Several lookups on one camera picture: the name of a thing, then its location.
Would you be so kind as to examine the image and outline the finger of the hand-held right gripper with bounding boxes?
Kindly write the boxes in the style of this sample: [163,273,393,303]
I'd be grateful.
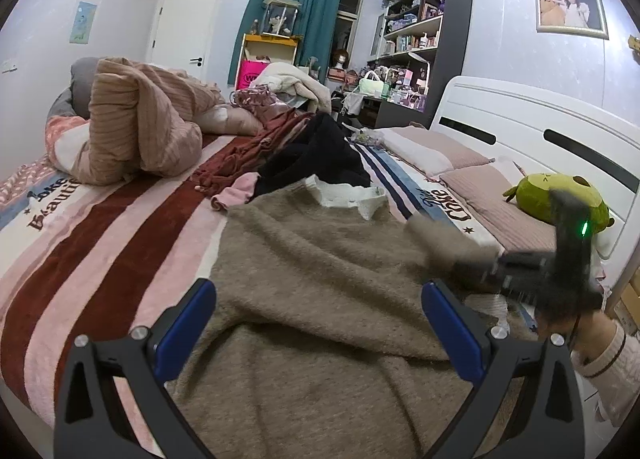
[450,251,506,291]

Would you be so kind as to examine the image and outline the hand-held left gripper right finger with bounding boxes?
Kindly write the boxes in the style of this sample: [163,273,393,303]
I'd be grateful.
[421,280,586,459]

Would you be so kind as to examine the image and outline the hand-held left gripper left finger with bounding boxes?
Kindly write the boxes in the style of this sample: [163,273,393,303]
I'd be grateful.
[54,278,217,459]

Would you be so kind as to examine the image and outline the brown fuzzy sweater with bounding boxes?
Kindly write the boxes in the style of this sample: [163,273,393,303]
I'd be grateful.
[165,174,541,459]

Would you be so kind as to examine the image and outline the pink ribbed pillow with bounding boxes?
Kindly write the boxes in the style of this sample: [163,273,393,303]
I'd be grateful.
[440,159,561,260]
[377,126,496,178]

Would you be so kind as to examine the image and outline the cardboard box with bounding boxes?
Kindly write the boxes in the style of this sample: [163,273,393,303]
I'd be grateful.
[605,269,640,325]

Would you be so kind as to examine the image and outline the green plush toy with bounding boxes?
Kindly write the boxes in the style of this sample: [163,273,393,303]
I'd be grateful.
[502,173,617,240]

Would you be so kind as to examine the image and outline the striped printed blanket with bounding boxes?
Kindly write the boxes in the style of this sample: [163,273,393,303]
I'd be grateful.
[0,129,506,445]

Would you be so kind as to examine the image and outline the small pink garment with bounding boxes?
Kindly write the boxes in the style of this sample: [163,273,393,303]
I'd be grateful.
[210,174,260,212]

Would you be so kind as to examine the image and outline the white knit garment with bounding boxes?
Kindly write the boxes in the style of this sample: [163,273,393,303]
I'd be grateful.
[305,176,388,220]

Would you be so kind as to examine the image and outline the white bed headboard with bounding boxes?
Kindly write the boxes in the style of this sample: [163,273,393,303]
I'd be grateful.
[429,75,640,260]

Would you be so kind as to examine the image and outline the maroon garment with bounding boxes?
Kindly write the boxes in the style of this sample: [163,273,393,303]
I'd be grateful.
[192,109,321,194]

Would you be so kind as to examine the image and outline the patterned small pouch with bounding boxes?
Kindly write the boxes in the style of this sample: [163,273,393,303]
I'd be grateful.
[350,126,386,147]

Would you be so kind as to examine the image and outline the black garment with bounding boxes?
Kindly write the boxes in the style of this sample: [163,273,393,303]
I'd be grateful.
[257,113,372,200]

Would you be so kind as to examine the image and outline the beige ribbed quilt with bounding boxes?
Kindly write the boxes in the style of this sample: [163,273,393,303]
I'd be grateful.
[70,57,266,186]

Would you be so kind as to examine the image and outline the light green handbag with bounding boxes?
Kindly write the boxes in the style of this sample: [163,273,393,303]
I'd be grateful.
[357,70,386,100]

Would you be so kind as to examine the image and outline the shiny mauve bag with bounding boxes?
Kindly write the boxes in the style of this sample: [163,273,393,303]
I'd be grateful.
[232,88,281,117]

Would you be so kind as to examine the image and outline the dark bookshelf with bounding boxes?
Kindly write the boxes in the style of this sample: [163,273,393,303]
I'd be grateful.
[367,0,473,114]

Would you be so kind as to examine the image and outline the wig on mannequin head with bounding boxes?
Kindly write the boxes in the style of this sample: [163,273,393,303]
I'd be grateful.
[327,49,351,82]

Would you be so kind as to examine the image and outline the bright pink bag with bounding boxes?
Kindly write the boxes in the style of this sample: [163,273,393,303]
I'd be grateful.
[237,59,273,90]

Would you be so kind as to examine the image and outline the cream coat pile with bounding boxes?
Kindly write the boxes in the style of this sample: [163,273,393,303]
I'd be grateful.
[248,63,332,114]

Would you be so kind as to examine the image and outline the grey pillow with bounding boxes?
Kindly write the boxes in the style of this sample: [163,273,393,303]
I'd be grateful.
[47,57,101,120]

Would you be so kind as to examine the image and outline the white door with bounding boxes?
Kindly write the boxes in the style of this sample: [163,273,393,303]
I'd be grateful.
[150,0,222,87]

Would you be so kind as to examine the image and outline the yellow shelf unit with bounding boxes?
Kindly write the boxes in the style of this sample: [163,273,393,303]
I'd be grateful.
[235,34,301,90]

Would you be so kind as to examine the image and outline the window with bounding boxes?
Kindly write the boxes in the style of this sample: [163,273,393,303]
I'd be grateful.
[330,0,366,80]

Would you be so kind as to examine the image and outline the glass display case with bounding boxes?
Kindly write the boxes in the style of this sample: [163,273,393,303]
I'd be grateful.
[261,0,302,37]

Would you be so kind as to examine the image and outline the framed wall photo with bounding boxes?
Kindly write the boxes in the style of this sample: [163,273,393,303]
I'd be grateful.
[534,0,610,40]

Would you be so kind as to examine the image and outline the small blue wall poster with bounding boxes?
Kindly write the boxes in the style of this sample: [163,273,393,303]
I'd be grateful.
[69,1,97,44]

